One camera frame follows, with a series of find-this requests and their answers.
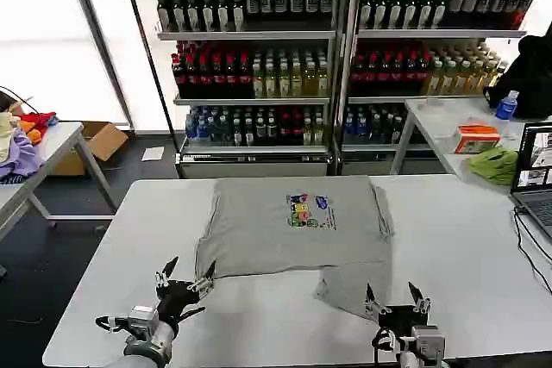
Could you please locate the beige cloth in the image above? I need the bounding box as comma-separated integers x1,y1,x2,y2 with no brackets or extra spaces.
0,111,22,163

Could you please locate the grey printed T-shirt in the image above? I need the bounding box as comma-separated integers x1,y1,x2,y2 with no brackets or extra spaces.
194,176,396,321

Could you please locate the black bag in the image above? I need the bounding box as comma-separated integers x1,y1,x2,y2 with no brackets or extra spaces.
482,34,552,119

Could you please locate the red cloth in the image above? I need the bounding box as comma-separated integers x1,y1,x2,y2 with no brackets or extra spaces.
19,111,58,146

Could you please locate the white side table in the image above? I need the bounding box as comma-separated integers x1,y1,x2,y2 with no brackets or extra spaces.
390,97,552,195

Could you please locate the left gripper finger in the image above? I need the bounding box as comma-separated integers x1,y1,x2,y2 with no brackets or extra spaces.
154,255,180,290
186,260,217,298

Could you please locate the grey side table with clothes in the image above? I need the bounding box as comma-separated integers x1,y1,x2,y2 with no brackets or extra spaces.
0,121,118,242

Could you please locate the dark grey open laptop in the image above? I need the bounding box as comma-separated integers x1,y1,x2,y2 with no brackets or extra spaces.
509,121,552,243

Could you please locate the narrow shelf rack with bottles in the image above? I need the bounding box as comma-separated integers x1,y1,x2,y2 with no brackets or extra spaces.
340,0,536,176

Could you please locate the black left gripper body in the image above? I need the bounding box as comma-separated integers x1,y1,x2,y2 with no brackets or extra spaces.
154,279,207,331

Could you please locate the wide shelf rack with bottles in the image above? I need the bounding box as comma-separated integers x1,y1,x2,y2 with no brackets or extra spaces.
154,0,344,178

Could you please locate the green crumpled cloth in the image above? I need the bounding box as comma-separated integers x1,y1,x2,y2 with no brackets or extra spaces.
467,147,519,186

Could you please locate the brown cardboard box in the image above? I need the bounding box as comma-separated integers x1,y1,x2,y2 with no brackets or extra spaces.
53,121,129,177

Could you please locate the dark window frame post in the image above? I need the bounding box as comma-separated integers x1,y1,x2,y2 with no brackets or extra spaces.
116,0,177,133
63,0,135,128

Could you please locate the purple cloth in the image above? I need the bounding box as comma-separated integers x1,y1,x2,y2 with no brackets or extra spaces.
0,126,45,184

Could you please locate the blue water bottle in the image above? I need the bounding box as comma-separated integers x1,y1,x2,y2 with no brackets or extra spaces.
494,90,520,122

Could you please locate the orange tissue box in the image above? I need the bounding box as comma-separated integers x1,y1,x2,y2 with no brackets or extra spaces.
455,124,502,155

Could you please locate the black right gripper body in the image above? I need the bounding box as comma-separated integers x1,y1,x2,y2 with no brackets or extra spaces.
378,304,429,339

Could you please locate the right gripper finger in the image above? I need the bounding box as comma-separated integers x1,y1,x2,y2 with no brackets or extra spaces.
407,281,432,315
364,283,390,316

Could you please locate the black laptop cable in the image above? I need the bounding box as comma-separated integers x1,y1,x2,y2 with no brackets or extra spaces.
512,206,552,296

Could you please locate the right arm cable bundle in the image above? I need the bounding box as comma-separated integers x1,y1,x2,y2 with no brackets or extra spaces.
371,327,401,364

